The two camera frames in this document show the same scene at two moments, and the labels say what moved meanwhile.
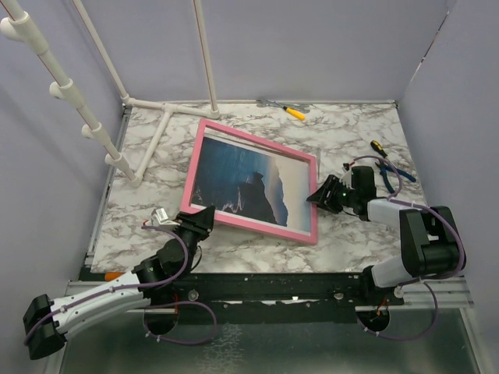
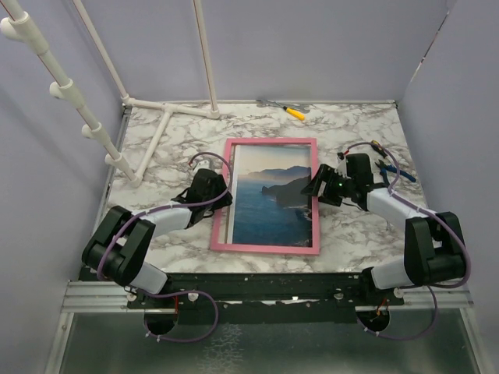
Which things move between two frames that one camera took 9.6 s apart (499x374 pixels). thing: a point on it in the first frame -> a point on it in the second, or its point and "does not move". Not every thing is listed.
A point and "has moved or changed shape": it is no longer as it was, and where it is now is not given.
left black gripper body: [192, 240] -> [224, 201]
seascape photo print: [252, 181] has moved or changed shape
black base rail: [271, 298] does not move
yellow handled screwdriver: [297, 114] does not move
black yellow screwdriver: [376, 146] does not move
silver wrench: [299, 107] does not move
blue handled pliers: [383, 168] does not move
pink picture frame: [302, 154] -> [315, 248]
